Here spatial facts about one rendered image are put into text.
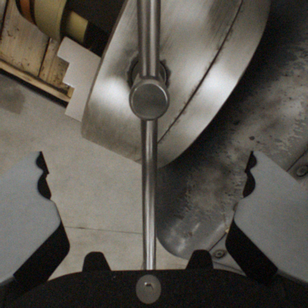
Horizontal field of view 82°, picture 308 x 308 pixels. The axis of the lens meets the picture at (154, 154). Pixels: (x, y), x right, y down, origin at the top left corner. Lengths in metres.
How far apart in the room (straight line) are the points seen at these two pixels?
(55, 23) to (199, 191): 0.30
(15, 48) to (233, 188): 0.58
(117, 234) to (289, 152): 2.04
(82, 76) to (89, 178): 1.47
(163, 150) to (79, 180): 1.59
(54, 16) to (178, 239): 0.34
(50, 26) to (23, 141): 1.50
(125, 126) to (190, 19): 0.12
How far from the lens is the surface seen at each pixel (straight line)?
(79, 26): 0.32
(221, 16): 0.21
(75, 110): 0.32
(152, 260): 0.18
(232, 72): 0.20
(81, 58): 0.32
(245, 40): 0.22
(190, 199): 0.25
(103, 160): 1.62
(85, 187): 1.81
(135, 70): 0.18
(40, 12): 0.33
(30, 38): 0.60
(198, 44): 0.19
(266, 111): 0.23
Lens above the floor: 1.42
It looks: 65 degrees down
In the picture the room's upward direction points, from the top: 170 degrees clockwise
